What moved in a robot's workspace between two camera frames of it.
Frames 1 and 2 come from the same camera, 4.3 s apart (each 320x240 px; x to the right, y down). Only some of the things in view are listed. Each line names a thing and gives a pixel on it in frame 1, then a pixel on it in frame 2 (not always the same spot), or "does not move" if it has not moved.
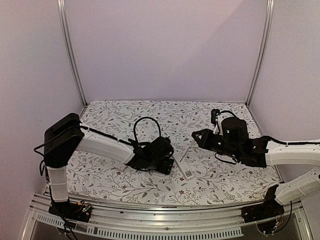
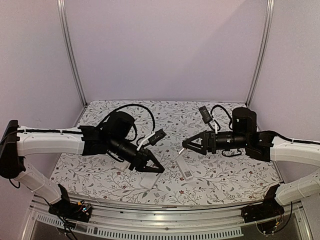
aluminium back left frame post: [61, 13] does not move
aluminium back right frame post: [264, 51] does not move
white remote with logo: [119, 166] does not move
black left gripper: [166, 168] → [140, 161]
